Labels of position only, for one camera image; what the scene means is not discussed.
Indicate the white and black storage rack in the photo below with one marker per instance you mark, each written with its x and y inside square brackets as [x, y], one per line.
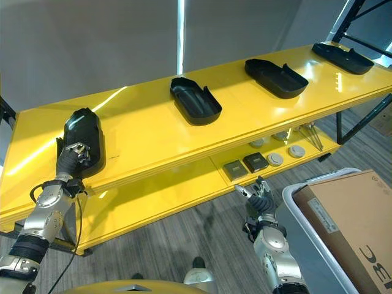
[355, 27]

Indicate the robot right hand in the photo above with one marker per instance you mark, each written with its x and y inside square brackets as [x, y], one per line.
[260, 202]

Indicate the robot right arm silver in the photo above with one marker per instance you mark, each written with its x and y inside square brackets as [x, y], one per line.
[273, 245]

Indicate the robot left foot dark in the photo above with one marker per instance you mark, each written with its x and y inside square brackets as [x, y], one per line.
[137, 276]

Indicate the grey plastic box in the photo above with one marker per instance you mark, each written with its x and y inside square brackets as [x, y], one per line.
[289, 196]

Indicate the yellow shelf board low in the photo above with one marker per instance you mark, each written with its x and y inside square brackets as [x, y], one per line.
[153, 200]

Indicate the brown cardboard box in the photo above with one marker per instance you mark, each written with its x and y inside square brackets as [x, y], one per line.
[352, 214]

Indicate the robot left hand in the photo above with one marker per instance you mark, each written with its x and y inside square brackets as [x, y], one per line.
[68, 161]

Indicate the bundle of thin metal rods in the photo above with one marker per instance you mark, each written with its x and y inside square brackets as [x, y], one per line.
[313, 137]

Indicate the black sole-shaped plastic part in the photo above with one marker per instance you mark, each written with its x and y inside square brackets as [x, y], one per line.
[83, 128]
[275, 80]
[196, 104]
[340, 57]

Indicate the robot right leg silver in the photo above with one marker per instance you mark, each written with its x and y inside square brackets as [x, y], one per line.
[199, 277]

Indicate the black square flat box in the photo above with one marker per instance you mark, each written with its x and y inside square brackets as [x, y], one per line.
[256, 163]

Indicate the robot left arm silver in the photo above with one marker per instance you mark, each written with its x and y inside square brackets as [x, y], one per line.
[46, 200]

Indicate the grey round disc part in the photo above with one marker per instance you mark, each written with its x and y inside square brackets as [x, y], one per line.
[280, 136]
[296, 151]
[274, 159]
[257, 143]

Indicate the robot torso gold cover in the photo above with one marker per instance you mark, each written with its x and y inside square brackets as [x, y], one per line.
[107, 289]

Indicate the grey square flat box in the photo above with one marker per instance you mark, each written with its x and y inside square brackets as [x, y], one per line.
[235, 169]

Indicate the robot right foot dark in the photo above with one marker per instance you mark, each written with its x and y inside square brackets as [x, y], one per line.
[198, 262]

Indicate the yellow shelf board large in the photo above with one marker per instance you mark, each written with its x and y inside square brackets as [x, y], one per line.
[147, 131]

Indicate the robot foot dark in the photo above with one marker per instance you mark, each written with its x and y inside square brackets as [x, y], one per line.
[137, 276]
[198, 262]

